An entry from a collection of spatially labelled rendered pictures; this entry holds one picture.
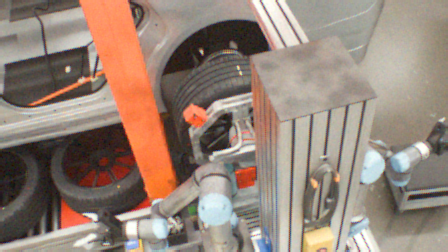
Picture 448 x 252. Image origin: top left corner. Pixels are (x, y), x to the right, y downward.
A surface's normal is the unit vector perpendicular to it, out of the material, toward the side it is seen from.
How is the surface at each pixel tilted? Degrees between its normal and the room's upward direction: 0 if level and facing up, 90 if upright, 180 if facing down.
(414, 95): 0
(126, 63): 90
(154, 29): 90
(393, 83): 0
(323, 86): 0
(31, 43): 50
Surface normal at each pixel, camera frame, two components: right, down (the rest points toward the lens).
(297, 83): -0.08, -0.66
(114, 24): 0.25, 0.72
